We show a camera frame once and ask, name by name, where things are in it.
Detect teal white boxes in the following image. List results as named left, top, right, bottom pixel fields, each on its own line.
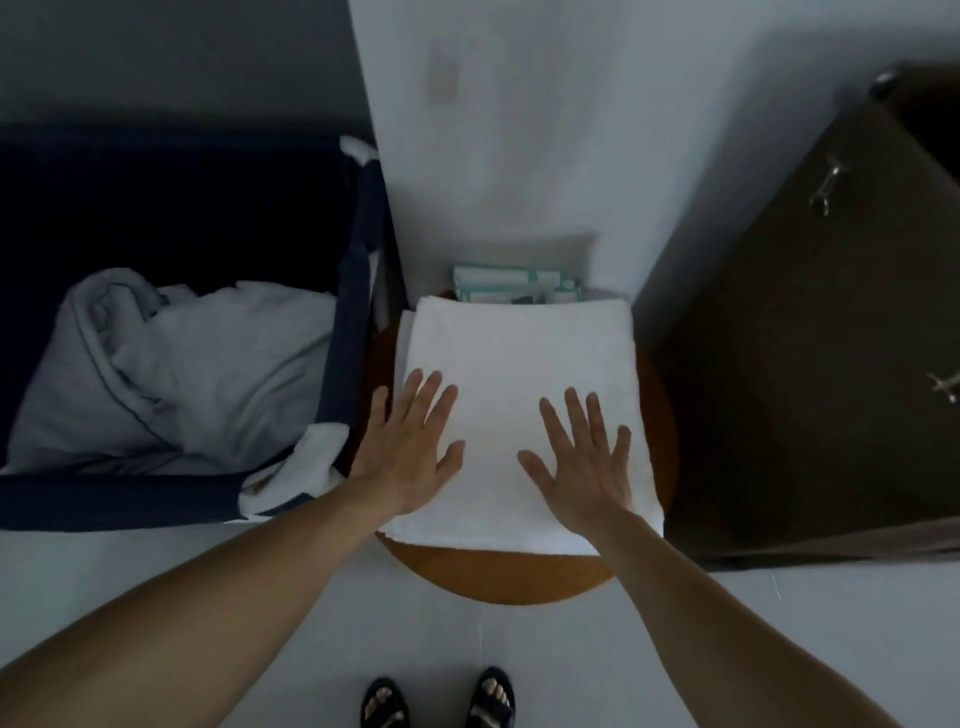
left=451, top=263, right=586, bottom=305

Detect grey door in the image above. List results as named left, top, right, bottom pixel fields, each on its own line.
left=0, top=0, right=373, bottom=144

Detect round wooden side table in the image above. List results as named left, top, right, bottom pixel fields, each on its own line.
left=359, top=288, right=682, bottom=607

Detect white pillowcase black piping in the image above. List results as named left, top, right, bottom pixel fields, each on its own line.
left=0, top=267, right=339, bottom=478

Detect person's left hand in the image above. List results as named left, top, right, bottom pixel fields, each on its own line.
left=347, top=368, right=468, bottom=520

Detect person's right forearm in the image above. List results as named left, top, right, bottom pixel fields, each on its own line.
left=596, top=513, right=909, bottom=728

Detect white towel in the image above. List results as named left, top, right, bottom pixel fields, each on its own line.
left=393, top=309, right=418, bottom=391
left=378, top=294, right=667, bottom=558

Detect person's left forearm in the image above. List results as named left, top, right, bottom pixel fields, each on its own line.
left=0, top=479, right=399, bottom=728

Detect black sandal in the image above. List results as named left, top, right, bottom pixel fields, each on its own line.
left=359, top=677, right=411, bottom=728
left=464, top=667, right=517, bottom=728

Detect navy laundry hamper white frame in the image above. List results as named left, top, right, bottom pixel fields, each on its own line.
left=0, top=123, right=393, bottom=532

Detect person's right hand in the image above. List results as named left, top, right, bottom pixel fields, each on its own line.
left=517, top=386, right=655, bottom=547

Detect brown housekeeping cart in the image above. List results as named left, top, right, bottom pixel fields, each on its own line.
left=629, top=63, right=960, bottom=573

